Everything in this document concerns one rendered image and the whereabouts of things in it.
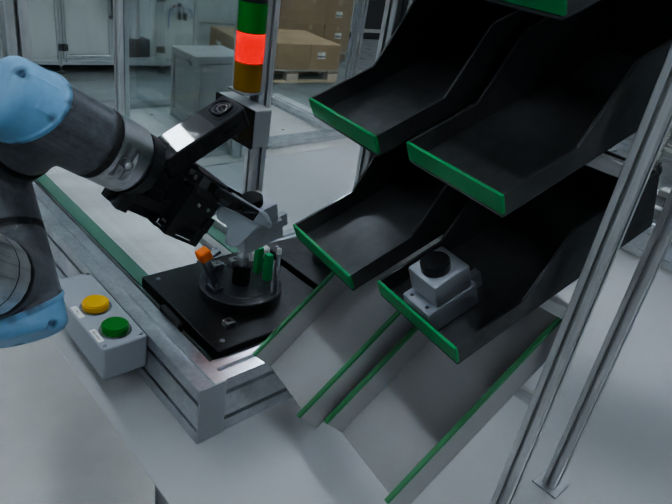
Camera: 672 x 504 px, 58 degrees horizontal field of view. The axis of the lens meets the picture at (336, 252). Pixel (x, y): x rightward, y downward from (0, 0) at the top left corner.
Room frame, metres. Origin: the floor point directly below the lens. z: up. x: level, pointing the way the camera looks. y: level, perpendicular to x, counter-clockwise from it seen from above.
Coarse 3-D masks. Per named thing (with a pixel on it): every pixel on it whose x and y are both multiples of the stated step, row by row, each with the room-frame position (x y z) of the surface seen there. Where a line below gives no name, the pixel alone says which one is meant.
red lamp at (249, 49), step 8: (240, 32) 1.07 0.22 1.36; (240, 40) 1.07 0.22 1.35; (248, 40) 1.07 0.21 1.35; (256, 40) 1.07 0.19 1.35; (264, 40) 1.09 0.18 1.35; (240, 48) 1.07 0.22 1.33; (248, 48) 1.07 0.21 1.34; (256, 48) 1.07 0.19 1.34; (240, 56) 1.07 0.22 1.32; (248, 56) 1.07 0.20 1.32; (256, 56) 1.07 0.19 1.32
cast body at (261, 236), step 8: (248, 192) 0.73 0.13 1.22; (256, 192) 0.73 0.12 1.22; (248, 200) 0.71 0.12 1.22; (256, 200) 0.72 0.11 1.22; (264, 200) 0.73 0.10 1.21; (272, 200) 0.73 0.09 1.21; (264, 208) 0.72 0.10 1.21; (272, 208) 0.72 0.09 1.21; (272, 216) 0.72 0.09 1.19; (280, 216) 0.76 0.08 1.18; (272, 224) 0.73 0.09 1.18; (280, 224) 0.74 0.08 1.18; (256, 232) 0.71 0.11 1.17; (264, 232) 0.72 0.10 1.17; (272, 232) 0.73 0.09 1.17; (280, 232) 0.74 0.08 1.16; (248, 240) 0.70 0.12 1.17; (256, 240) 0.71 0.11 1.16; (264, 240) 0.72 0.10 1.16; (272, 240) 0.73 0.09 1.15; (240, 248) 0.71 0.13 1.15; (248, 248) 0.70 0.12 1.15; (256, 248) 0.71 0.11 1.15
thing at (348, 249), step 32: (384, 160) 0.75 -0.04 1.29; (352, 192) 0.73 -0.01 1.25; (384, 192) 0.75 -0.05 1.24; (416, 192) 0.74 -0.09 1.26; (448, 192) 0.65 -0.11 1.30; (320, 224) 0.70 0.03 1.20; (352, 224) 0.69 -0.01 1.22; (384, 224) 0.68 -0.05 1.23; (416, 224) 0.67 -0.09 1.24; (448, 224) 0.66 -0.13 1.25; (320, 256) 0.63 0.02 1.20; (352, 256) 0.64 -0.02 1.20; (384, 256) 0.60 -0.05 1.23; (352, 288) 0.58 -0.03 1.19
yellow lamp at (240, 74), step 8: (240, 64) 1.07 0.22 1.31; (248, 64) 1.07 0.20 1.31; (256, 64) 1.08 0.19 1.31; (240, 72) 1.07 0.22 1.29; (248, 72) 1.07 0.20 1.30; (256, 72) 1.07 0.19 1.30; (240, 80) 1.07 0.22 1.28; (248, 80) 1.07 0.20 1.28; (256, 80) 1.07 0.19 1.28; (240, 88) 1.07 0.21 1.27; (248, 88) 1.07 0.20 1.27; (256, 88) 1.08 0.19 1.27
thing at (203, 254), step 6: (204, 246) 0.83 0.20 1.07; (198, 252) 0.81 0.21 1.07; (204, 252) 0.81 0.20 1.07; (210, 252) 0.82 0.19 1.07; (216, 252) 0.83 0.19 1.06; (198, 258) 0.81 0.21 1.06; (204, 258) 0.81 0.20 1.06; (210, 258) 0.82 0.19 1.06; (204, 264) 0.82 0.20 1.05; (210, 264) 0.82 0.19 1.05; (204, 270) 0.83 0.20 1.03; (210, 270) 0.82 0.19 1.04; (210, 276) 0.82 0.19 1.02; (216, 276) 0.83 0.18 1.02; (210, 282) 0.83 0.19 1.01; (216, 282) 0.83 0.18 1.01
